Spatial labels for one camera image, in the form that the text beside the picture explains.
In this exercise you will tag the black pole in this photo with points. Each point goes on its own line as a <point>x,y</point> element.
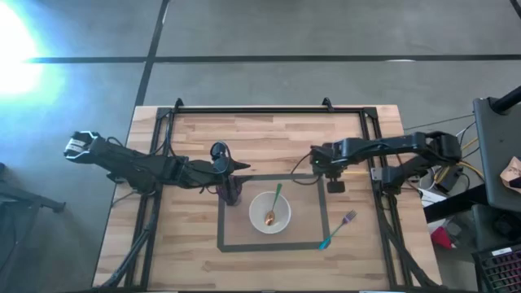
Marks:
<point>506,101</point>

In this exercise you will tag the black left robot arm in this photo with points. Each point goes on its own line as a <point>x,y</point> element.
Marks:
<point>130,163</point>

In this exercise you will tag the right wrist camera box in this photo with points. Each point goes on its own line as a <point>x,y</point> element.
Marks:
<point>335,187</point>

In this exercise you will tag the black aluminium table frame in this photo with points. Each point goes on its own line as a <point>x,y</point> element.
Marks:
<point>260,110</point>

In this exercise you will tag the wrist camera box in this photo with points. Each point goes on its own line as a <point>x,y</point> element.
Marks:
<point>335,187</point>
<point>220,154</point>

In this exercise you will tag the purple faceted plastic tumbler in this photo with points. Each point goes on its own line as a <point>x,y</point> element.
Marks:
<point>234,197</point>

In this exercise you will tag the red object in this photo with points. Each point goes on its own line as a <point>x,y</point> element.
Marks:
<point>441,239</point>

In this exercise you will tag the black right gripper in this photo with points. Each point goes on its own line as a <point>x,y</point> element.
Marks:
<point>331,158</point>

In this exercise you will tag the black power brick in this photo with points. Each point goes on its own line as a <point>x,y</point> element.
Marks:
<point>447,183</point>

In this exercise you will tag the brown paper bag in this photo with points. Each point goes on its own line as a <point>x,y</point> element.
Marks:
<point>513,173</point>

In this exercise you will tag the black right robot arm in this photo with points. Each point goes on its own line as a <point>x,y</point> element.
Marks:
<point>399,144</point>

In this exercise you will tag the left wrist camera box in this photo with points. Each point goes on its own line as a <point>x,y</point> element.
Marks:
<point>220,154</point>

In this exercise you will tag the grey side desk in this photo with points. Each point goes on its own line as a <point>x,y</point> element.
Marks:
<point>500,142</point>

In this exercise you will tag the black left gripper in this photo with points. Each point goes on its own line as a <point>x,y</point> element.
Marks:
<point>203,173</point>

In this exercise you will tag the white box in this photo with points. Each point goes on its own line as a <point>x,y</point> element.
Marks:
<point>431,198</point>

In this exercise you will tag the black floor stand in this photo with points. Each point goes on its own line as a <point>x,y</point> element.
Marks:
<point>32,199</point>

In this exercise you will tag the white ceramic bowl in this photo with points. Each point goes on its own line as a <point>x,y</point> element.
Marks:
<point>256,215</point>

